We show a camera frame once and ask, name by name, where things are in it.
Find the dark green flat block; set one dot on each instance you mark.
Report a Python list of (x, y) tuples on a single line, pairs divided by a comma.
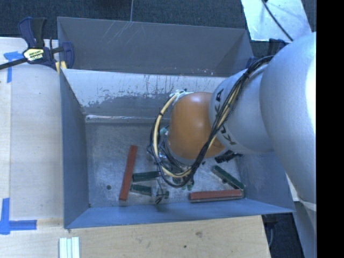
[(228, 176), (141, 189), (145, 176)]

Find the black cylinder on white bracket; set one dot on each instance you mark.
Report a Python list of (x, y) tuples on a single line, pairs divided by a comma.
[(225, 157)]

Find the red-brown flat block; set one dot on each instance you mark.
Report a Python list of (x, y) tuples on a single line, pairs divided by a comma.
[(216, 195), (128, 172)]

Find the pale wood flat board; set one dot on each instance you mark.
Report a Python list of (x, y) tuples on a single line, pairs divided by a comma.
[(35, 144)]

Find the grey metal bin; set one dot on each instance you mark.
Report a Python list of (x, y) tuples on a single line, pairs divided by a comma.
[(107, 144)]

